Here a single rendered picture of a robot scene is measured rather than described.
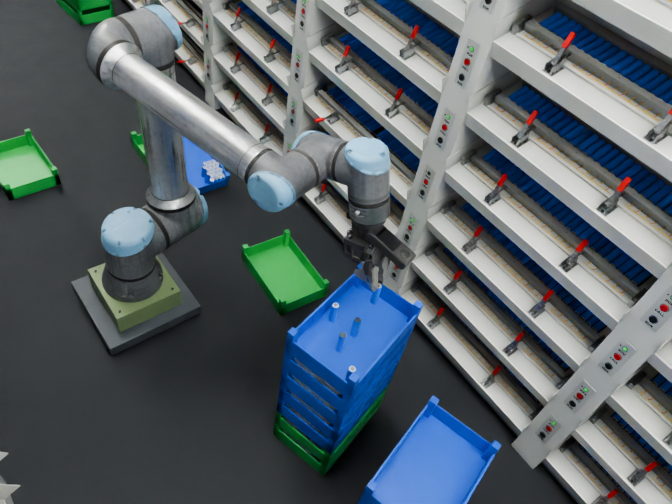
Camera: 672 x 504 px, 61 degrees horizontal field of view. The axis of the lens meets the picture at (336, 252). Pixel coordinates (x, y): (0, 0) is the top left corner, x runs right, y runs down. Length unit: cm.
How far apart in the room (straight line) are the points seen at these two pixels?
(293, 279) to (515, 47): 117
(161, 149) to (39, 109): 139
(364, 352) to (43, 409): 100
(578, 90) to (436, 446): 91
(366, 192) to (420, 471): 71
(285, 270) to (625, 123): 133
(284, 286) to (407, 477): 93
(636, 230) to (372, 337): 65
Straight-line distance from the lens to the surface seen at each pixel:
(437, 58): 170
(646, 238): 140
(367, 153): 115
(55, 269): 227
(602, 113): 133
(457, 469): 154
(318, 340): 143
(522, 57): 143
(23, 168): 269
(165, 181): 176
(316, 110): 213
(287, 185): 113
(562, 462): 194
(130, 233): 176
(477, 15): 149
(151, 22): 152
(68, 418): 192
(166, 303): 197
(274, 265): 220
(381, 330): 148
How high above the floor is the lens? 168
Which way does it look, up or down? 47 degrees down
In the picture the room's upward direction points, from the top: 12 degrees clockwise
